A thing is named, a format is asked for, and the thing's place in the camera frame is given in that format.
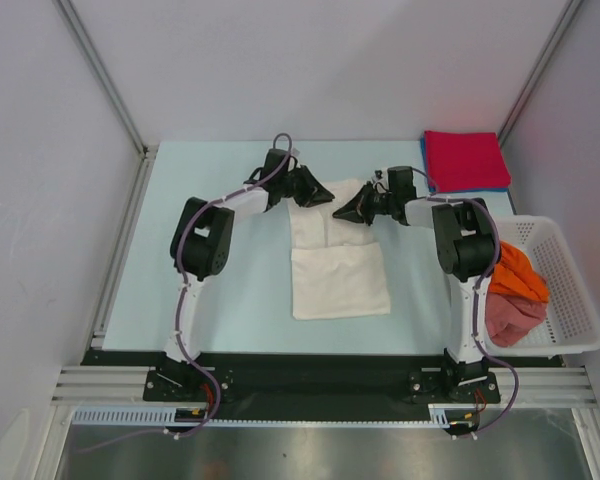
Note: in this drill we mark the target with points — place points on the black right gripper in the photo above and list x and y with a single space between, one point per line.
358 208

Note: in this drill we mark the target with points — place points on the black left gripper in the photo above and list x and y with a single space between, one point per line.
313 192

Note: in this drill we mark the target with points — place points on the white t shirt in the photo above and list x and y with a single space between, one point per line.
337 267

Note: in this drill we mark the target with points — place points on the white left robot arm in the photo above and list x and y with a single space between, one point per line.
201 243

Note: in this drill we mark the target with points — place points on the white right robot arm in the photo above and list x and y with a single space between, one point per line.
467 247

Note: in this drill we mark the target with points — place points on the folded red t shirt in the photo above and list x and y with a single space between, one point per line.
463 161

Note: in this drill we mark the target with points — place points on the orange t shirt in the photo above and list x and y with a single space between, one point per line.
514 276

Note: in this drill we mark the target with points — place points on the pink t shirt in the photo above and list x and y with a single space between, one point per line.
508 318

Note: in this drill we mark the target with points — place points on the white plastic basket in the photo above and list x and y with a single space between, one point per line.
572 324

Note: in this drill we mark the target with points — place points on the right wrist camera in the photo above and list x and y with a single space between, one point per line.
397 181

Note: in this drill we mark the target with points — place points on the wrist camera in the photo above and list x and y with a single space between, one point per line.
397 181
278 163

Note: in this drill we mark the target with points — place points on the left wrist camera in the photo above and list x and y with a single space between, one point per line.
278 163

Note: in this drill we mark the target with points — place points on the aluminium frame post left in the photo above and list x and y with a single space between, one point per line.
88 49

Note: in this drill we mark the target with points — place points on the aluminium frame post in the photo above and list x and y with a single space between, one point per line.
564 23
88 49

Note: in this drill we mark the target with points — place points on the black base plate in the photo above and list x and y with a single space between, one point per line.
302 382

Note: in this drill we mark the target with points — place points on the aluminium frame post right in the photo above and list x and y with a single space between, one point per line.
564 23

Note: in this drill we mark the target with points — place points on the white slotted cable duct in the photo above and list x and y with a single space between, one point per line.
428 416

